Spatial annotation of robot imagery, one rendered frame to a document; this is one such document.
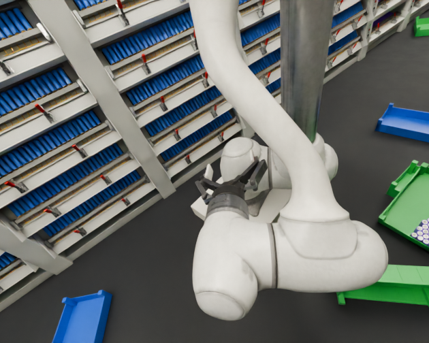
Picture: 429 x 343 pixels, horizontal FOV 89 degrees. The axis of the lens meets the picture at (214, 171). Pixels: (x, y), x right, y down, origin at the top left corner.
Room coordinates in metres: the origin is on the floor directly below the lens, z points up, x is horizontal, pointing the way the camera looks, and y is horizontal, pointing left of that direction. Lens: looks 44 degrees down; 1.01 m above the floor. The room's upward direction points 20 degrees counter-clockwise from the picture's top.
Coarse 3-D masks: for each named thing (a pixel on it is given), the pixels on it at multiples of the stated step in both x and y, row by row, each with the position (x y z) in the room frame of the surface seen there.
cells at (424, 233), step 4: (424, 220) 0.29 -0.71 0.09; (428, 220) 0.28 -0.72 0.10; (420, 224) 0.29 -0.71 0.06; (424, 224) 0.28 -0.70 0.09; (428, 224) 0.27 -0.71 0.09; (416, 228) 0.28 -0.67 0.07; (420, 228) 0.27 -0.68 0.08; (424, 228) 0.27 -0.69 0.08; (428, 228) 0.26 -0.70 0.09; (416, 232) 0.28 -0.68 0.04; (420, 232) 0.26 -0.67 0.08; (424, 232) 0.26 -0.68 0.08; (428, 232) 0.25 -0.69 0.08; (412, 236) 0.26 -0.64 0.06; (416, 236) 0.26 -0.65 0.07; (420, 236) 0.25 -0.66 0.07; (424, 236) 0.24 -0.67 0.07; (428, 236) 0.24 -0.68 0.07; (420, 240) 0.24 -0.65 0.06; (424, 240) 0.23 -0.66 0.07; (428, 240) 0.23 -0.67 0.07; (428, 244) 0.22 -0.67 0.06
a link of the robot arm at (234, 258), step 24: (216, 216) 0.23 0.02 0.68; (240, 216) 0.22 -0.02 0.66; (216, 240) 0.17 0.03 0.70; (240, 240) 0.16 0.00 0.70; (264, 240) 0.15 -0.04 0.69; (216, 264) 0.13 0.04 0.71; (240, 264) 0.12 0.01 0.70; (264, 264) 0.12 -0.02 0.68; (216, 288) 0.10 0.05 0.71; (240, 288) 0.10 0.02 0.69; (264, 288) 0.10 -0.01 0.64; (216, 312) 0.09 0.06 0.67; (240, 312) 0.08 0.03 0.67
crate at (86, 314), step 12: (72, 300) 0.49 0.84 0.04; (84, 300) 0.49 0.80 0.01; (96, 300) 0.47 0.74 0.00; (108, 300) 0.44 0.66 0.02; (72, 312) 0.45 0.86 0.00; (84, 312) 0.43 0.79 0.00; (96, 312) 0.42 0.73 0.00; (60, 324) 0.40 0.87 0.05; (72, 324) 0.40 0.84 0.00; (84, 324) 0.39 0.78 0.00; (96, 324) 0.37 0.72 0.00; (60, 336) 0.36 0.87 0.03; (72, 336) 0.35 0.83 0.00; (84, 336) 0.34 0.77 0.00; (96, 336) 0.31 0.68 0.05
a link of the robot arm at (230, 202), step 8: (216, 200) 0.28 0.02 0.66; (224, 200) 0.27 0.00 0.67; (232, 200) 0.26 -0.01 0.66; (240, 200) 0.26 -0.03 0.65; (208, 208) 0.27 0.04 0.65; (216, 208) 0.25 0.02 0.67; (224, 208) 0.24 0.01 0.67; (232, 208) 0.24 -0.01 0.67; (240, 208) 0.24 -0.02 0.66; (248, 208) 0.26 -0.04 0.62; (248, 216) 0.23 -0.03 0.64
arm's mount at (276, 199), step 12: (276, 192) 0.53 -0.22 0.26; (288, 192) 0.51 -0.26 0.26; (192, 204) 0.62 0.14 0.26; (204, 204) 0.59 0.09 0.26; (264, 204) 0.49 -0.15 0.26; (276, 204) 0.48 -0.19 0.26; (204, 216) 0.54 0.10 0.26; (252, 216) 0.46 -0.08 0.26; (264, 216) 0.44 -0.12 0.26; (276, 216) 0.43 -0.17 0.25
